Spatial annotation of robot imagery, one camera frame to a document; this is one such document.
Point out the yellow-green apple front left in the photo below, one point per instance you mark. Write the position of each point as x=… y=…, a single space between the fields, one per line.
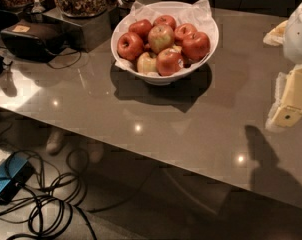
x=146 y=63

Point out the white paper bowl liner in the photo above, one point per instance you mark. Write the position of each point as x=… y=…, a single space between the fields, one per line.
x=194 y=12

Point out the red apple back left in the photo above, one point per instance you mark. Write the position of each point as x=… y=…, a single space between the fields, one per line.
x=141 y=28

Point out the red apple back center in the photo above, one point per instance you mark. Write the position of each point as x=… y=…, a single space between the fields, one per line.
x=166 y=20

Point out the dark square jar stand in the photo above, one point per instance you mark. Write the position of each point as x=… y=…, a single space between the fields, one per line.
x=82 y=33

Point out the black device with label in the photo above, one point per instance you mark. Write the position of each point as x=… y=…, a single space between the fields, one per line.
x=39 y=42

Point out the blue box on floor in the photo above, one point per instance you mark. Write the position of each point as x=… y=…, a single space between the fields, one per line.
x=15 y=171

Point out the white shoe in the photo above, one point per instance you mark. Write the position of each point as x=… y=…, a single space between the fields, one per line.
x=55 y=141

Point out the red apple back right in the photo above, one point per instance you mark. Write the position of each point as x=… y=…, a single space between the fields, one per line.
x=182 y=31

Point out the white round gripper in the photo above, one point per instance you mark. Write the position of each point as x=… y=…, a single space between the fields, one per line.
x=298 y=37

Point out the red apple front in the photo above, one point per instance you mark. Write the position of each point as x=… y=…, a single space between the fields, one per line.
x=169 y=62

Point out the metal scoop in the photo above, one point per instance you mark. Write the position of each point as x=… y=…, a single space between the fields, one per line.
x=37 y=7

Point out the white bowl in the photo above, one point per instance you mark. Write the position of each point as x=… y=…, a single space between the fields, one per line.
x=164 y=79

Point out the red apple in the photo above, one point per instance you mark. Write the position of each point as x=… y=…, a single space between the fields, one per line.
x=169 y=62
x=141 y=28
x=130 y=46
x=166 y=20
x=182 y=31
x=196 y=46

